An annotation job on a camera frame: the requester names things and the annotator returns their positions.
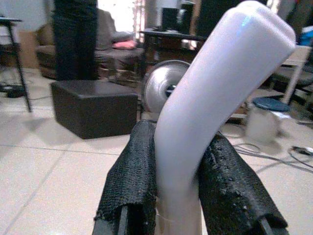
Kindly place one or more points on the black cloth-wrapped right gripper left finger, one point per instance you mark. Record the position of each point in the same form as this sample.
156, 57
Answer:
133, 169

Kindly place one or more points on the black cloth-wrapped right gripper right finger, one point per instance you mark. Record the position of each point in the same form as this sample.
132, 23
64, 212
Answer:
230, 181

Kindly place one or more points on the black device on floor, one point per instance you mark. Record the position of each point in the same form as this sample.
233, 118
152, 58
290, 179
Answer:
303, 149

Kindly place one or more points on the silver round floor fan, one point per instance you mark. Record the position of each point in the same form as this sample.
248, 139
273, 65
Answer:
161, 85

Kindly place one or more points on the white bucket with blue lid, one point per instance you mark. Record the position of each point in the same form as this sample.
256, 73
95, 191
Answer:
265, 122

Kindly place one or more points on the dark brown box ottoman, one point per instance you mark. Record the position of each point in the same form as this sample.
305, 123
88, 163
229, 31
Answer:
94, 109

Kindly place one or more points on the dark grey sofa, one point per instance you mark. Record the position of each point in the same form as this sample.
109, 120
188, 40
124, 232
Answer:
115, 49

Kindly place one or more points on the pink cushion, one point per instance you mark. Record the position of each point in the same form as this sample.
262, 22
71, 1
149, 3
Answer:
124, 44

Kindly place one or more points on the black side table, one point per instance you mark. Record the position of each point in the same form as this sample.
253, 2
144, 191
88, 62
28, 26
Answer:
168, 44

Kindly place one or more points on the person in dark trousers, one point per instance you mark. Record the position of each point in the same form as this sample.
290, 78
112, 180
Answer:
74, 39

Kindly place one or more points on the black speaker box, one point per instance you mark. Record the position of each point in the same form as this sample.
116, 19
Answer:
170, 18

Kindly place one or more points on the brown cardboard box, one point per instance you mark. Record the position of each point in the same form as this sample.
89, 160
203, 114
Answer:
29, 49

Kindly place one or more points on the black folding table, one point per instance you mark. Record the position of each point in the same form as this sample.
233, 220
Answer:
17, 56

